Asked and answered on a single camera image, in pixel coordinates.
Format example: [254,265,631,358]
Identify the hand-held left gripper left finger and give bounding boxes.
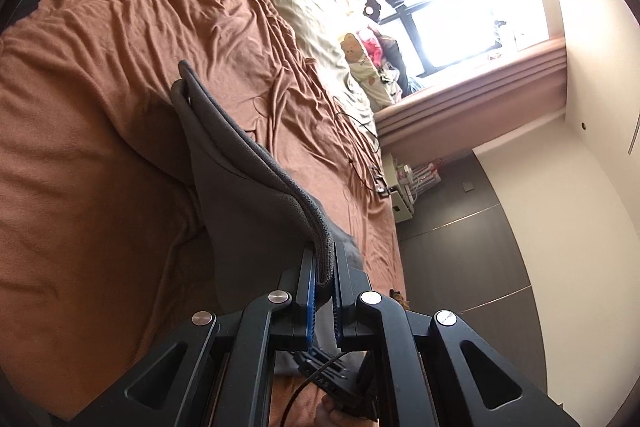
[52,246,318,427]

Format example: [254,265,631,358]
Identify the pink curtain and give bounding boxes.
[374,36,570,164]

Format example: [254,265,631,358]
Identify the small wire rack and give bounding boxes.
[397,158,445,204]

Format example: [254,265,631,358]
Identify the grey t-shirt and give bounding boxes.
[170,59,366,375]

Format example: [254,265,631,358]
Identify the white bedside cabinet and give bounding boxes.
[387,156,417,224]

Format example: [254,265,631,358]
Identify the person's right hand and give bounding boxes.
[320,399,373,427]

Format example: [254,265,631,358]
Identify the tan fleece cloth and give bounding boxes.
[387,288,411,311]

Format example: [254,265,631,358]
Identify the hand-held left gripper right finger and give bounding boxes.
[332,241,583,427]

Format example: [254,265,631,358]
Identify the thick black gripper cable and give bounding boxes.
[285,354,346,427]

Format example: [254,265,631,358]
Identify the thin black cable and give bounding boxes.
[252,94,388,198]

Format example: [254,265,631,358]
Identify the cream bear print pillow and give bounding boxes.
[341,33,398,110]

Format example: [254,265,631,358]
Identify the cream bed sheet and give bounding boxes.
[217,0,381,118]

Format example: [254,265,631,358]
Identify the brown bed blanket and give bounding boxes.
[0,0,406,423]

